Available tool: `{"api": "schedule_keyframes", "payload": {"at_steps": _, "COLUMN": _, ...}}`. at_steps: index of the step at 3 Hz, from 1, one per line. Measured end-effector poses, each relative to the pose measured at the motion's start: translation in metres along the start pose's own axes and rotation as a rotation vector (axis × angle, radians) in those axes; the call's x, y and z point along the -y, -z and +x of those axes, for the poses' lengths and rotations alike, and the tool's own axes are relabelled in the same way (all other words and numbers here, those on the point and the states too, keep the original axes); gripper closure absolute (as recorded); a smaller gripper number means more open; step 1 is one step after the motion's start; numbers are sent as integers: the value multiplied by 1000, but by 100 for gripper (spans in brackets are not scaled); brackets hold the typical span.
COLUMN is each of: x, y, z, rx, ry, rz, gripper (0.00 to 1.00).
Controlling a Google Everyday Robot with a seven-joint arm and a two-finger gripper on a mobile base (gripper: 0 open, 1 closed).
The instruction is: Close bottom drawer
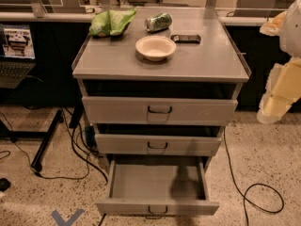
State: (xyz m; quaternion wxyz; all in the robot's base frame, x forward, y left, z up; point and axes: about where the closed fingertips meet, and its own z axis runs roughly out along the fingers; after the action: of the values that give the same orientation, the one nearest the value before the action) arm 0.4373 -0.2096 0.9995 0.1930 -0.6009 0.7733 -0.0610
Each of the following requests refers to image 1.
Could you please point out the black desk leg stand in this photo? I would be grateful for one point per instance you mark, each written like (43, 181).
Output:
(44, 137)

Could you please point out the open laptop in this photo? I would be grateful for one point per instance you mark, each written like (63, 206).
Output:
(17, 54)

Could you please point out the grey bottom drawer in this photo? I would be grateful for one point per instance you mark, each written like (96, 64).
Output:
(157, 186)

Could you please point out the blue tape floor marker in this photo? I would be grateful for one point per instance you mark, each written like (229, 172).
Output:
(66, 221)

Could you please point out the black object floor edge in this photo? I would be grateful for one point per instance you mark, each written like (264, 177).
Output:
(4, 184)

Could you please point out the green chip bag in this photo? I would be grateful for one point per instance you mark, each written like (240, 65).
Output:
(111, 22)

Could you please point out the green soda can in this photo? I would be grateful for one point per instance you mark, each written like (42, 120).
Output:
(158, 22)

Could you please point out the grey middle drawer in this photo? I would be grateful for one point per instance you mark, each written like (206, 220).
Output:
(157, 145)

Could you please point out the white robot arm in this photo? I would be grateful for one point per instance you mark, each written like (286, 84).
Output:
(290, 32)

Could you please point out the grey metal drawer cabinet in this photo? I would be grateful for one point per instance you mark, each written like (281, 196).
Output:
(111, 67)

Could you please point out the grey drawer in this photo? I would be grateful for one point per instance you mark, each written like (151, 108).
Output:
(169, 111)
(157, 186)
(157, 145)

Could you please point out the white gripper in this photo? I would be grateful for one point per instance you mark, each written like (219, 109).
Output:
(292, 32)

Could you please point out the black snack bar wrapper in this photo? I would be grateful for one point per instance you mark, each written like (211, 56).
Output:
(186, 38)

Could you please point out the white bowl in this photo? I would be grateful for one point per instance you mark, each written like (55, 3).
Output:
(155, 48)

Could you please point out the grey top drawer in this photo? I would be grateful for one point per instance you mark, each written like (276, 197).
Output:
(169, 111)

